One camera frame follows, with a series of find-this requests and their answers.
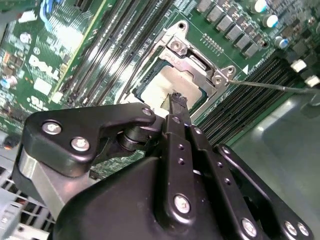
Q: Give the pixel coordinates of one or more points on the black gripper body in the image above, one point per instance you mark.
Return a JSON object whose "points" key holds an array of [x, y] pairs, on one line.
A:
{"points": [[112, 205]]}

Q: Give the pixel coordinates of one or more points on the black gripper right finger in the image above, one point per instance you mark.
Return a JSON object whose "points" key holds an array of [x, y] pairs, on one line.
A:
{"points": [[212, 175]]}

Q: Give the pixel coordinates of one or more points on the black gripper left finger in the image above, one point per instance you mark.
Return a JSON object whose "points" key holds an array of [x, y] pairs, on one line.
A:
{"points": [[75, 130]]}

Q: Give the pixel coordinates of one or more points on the CPU with silver top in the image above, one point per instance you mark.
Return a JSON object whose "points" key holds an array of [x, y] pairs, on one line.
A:
{"points": [[170, 85]]}

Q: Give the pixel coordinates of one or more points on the metal socket cover frame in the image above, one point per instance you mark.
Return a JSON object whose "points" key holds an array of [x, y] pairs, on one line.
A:
{"points": [[175, 60]]}

